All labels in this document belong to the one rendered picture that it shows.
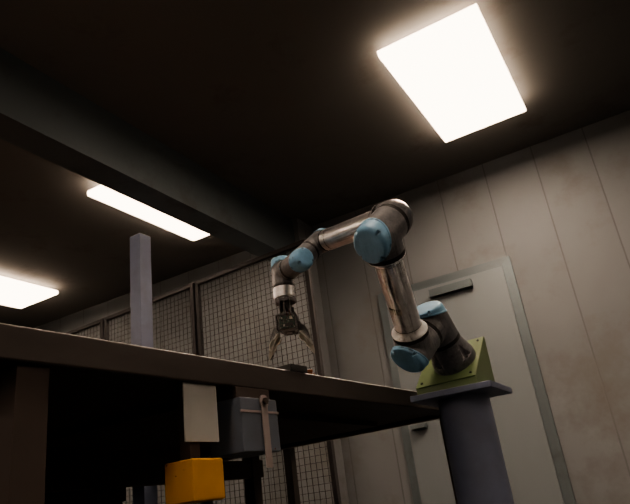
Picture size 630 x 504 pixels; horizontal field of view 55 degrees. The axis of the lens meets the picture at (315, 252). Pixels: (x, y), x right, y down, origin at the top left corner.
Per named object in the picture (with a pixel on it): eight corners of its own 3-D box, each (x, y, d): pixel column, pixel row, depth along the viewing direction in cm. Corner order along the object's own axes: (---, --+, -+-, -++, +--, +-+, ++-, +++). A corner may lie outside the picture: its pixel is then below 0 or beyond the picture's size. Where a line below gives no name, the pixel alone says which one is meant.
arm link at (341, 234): (413, 181, 184) (310, 225, 220) (396, 198, 177) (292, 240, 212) (432, 213, 186) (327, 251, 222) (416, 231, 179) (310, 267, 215)
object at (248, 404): (288, 466, 141) (279, 387, 148) (249, 468, 130) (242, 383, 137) (250, 473, 146) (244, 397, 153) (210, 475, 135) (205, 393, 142)
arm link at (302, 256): (309, 236, 206) (293, 249, 215) (290, 254, 199) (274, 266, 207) (324, 254, 207) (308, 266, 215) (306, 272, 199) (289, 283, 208)
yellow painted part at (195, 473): (226, 498, 123) (218, 382, 132) (194, 501, 116) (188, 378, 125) (197, 503, 127) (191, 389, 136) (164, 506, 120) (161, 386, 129)
